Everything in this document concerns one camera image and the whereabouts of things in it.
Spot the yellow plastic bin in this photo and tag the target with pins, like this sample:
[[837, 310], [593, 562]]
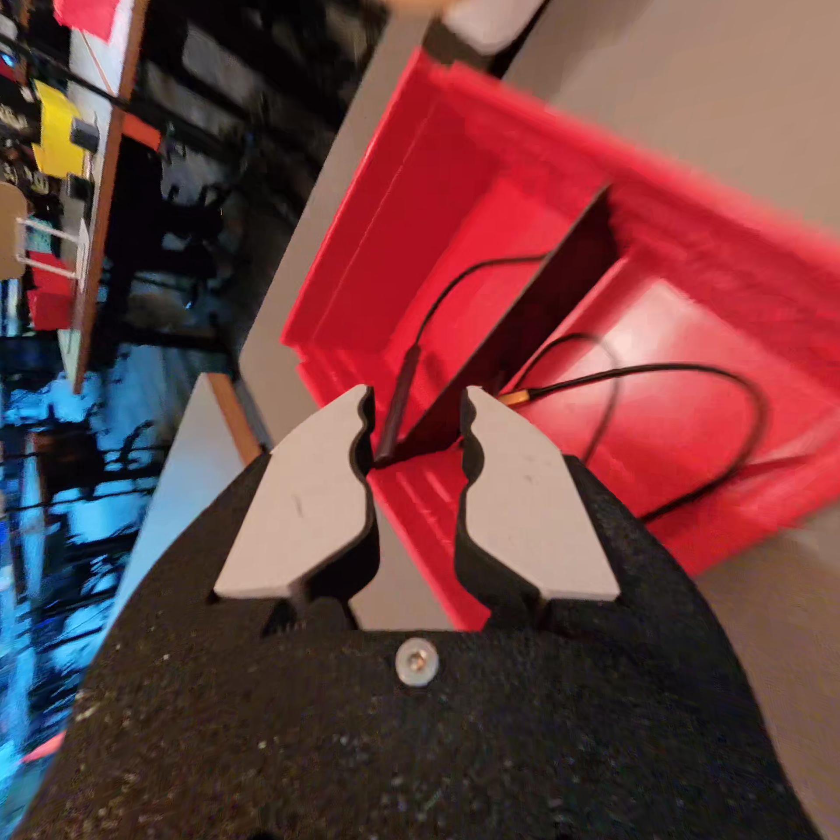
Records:
[[59, 131]]

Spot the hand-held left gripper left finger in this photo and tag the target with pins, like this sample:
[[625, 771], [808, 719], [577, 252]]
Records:
[[295, 505]]

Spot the black bin divider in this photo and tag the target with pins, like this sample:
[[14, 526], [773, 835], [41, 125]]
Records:
[[525, 315]]

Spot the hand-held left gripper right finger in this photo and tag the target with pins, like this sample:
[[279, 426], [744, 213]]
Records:
[[538, 512]]

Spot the long white desk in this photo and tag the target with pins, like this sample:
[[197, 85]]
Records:
[[98, 197]]

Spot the red plastic bin with divider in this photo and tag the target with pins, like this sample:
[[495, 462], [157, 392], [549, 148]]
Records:
[[689, 308]]

